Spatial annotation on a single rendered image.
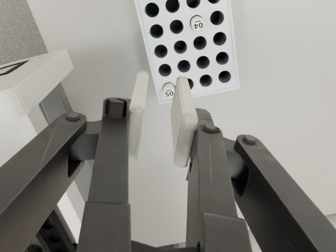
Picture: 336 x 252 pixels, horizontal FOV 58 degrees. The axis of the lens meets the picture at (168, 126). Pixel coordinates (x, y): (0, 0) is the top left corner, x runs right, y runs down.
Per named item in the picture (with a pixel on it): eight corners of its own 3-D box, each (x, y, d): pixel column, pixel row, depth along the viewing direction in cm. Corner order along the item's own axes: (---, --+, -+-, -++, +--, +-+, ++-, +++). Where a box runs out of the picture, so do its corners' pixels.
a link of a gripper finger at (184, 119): (183, 116, 15) (198, 118, 15) (177, 75, 21) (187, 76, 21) (173, 167, 16) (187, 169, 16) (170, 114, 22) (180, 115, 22)
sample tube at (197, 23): (186, 13, 31) (190, 19, 26) (198, 10, 31) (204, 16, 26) (188, 25, 31) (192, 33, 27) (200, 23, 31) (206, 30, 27)
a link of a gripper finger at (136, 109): (137, 163, 16) (122, 161, 16) (144, 110, 22) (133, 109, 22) (144, 111, 15) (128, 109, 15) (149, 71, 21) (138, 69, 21)
